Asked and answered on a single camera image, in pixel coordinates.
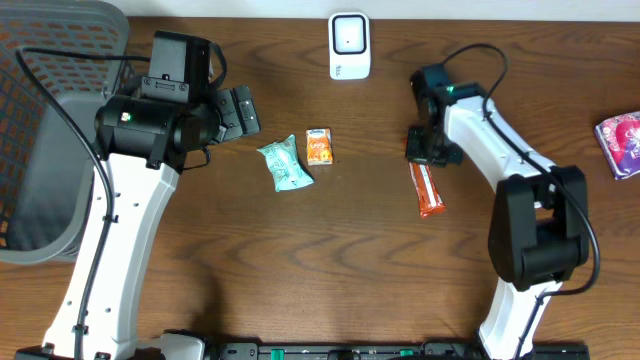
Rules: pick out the orange red snack bar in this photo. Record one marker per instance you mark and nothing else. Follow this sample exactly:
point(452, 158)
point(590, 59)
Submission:
point(429, 199)

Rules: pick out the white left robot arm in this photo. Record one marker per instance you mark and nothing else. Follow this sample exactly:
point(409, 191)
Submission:
point(143, 135)

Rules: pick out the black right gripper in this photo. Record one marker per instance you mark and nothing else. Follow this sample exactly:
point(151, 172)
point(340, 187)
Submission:
point(423, 146)

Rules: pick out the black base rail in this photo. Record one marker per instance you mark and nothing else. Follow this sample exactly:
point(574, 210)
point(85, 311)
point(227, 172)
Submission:
point(350, 351)

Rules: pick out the purple pink floral packet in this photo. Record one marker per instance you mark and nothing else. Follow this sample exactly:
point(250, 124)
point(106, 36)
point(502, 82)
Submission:
point(618, 137)

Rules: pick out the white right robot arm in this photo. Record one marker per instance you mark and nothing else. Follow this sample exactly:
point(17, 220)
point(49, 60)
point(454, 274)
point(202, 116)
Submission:
point(538, 231)

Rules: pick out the mint green wipes packet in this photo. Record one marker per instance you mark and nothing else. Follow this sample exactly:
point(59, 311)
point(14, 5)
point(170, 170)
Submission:
point(283, 163)

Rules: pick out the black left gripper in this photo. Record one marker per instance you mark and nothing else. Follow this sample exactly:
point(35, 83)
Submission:
point(229, 115)

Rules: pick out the dark grey plastic basket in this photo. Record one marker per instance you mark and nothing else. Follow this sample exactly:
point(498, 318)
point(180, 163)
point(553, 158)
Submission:
point(46, 175)

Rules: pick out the orange tissue packet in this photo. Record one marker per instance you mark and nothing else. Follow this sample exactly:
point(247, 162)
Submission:
point(319, 147)

